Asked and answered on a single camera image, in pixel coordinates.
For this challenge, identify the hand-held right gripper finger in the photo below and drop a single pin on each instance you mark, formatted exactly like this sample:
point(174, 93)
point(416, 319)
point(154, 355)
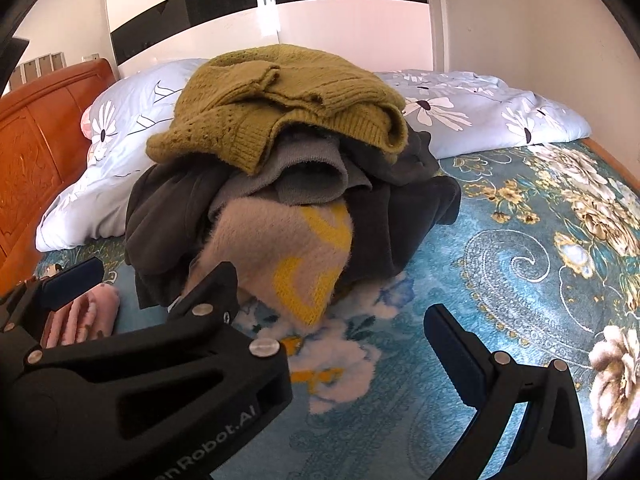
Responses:
point(452, 355)

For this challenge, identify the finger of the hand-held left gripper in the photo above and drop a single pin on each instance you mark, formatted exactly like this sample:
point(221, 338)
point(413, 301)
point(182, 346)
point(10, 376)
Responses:
point(215, 290)
point(70, 282)

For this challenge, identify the olive knit sweater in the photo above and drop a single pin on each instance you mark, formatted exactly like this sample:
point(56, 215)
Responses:
point(280, 95)

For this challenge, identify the pink fuzzy cloth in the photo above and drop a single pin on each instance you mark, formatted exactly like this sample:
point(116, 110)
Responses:
point(80, 317)

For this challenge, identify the beige fuzzy sweater yellow pattern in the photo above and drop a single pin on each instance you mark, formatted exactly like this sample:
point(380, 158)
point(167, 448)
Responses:
point(260, 240)

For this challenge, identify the teal floral blanket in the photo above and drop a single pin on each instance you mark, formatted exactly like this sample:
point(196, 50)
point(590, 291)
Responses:
point(500, 270)

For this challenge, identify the orange wooden headboard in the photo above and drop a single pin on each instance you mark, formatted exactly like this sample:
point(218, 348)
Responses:
point(35, 160)

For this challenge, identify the dark grey fleece garment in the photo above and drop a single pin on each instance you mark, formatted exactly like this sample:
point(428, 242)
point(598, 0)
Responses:
point(400, 210)

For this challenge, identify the light blue floral pillow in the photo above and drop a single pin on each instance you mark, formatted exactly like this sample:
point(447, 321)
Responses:
point(115, 125)

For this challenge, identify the grey sweater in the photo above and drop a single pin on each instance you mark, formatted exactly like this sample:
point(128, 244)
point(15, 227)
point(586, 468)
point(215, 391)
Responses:
point(310, 155)

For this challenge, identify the pale grey panels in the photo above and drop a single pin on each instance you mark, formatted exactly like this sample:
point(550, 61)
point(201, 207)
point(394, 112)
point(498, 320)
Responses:
point(45, 66)

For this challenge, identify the light blue floral quilt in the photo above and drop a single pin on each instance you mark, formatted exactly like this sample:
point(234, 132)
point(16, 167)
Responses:
point(500, 110)

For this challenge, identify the white wardrobe with black stripe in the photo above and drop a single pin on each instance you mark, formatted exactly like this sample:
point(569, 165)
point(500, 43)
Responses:
point(225, 20)

